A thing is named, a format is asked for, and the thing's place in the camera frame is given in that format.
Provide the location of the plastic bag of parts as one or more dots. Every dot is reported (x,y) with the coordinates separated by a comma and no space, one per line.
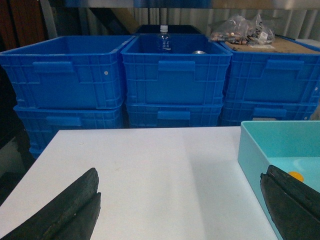
(239,30)

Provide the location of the teal plastic tray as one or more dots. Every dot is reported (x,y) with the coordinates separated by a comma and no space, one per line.
(292,146)

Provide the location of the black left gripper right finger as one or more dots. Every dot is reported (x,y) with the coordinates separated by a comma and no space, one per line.
(294,207)

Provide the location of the blue crate top right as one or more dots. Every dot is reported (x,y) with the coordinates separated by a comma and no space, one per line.
(287,72)

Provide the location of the blue crate top middle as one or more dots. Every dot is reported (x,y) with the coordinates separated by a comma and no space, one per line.
(193,73)

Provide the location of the clear plastic water bottle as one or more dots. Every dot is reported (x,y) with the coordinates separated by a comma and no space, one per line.
(164,40)

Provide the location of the blue crate bottom middle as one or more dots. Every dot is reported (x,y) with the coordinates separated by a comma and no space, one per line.
(172,116)

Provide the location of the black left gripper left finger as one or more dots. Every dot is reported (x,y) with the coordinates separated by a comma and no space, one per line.
(71,215)

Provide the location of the blue crate bottom right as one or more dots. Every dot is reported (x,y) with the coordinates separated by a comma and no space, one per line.
(235,112)

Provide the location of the blue crate bottom left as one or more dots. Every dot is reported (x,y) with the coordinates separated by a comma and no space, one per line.
(42,125)

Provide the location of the blue crate top left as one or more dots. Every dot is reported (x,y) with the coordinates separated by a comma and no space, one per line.
(69,72)

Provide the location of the brown cardboard sheet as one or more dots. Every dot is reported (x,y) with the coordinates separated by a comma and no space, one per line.
(279,45)

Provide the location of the blue crate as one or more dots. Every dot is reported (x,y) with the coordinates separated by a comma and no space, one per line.
(69,72)
(172,116)
(42,125)
(193,73)
(235,112)
(287,72)

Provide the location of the yellow toy block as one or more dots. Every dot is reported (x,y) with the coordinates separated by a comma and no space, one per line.
(296,175)

